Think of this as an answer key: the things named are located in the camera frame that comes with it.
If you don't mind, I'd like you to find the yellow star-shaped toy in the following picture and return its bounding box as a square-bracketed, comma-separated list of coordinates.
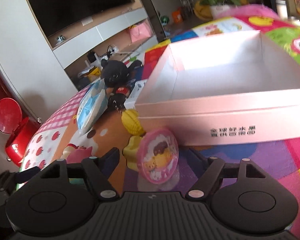
[122, 135, 142, 172]

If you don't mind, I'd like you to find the black doll keychain red dress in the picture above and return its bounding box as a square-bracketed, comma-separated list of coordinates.
[108, 86, 131, 112]

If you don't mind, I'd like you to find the white battery charger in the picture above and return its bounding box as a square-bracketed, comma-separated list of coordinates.
[124, 79, 147, 109]

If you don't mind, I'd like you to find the white TV cabinet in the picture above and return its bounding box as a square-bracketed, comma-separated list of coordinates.
[0, 0, 158, 120]

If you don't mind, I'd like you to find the pink cardboard box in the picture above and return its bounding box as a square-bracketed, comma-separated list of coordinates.
[135, 30, 300, 146]

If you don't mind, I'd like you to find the round pink cartoon tin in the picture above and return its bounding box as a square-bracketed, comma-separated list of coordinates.
[136, 128, 179, 185]

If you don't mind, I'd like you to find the black plush toy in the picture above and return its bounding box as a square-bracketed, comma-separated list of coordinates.
[101, 59, 142, 97]

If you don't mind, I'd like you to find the blue white tissue pack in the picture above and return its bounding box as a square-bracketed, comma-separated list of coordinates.
[76, 79, 108, 136]

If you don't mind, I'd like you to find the yellow toy corn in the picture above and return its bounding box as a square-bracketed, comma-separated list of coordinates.
[121, 109, 146, 136]

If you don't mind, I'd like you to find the pink paper gift bag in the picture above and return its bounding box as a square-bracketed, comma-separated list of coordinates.
[128, 21, 152, 43]

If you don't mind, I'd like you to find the orange bag on floor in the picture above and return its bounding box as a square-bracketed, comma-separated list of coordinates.
[172, 9, 183, 24]

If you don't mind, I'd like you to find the red pedal trash bin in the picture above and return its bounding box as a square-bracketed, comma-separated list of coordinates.
[0, 98, 40, 166]

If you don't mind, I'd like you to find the green watermelon ball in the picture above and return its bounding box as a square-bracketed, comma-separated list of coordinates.
[160, 15, 170, 26]

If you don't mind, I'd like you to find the white cylindrical jar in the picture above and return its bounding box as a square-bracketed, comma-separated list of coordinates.
[276, 0, 288, 19]

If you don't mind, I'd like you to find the colourful cartoon play mat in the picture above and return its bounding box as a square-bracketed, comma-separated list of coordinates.
[21, 12, 300, 239]

